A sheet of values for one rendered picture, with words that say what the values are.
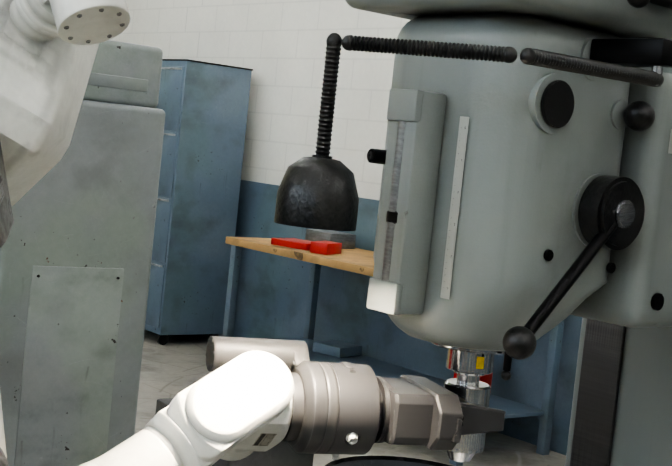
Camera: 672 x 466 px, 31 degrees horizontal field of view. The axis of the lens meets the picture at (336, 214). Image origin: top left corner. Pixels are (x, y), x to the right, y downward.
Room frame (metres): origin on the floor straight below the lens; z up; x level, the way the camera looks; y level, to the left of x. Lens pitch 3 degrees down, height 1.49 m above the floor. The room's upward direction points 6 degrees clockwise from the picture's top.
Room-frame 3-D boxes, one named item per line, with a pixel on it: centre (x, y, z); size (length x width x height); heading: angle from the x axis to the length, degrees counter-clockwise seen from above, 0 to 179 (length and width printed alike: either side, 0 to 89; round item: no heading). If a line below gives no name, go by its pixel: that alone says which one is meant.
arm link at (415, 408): (1.18, -0.06, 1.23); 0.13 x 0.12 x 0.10; 20
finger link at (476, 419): (1.18, -0.16, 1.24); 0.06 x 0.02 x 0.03; 110
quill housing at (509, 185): (1.21, -0.15, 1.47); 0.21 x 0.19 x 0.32; 39
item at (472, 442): (1.21, -0.15, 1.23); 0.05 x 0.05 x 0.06
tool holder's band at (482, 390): (1.21, -0.15, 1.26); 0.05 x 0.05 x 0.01
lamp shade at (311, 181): (1.05, 0.02, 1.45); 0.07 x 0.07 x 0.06
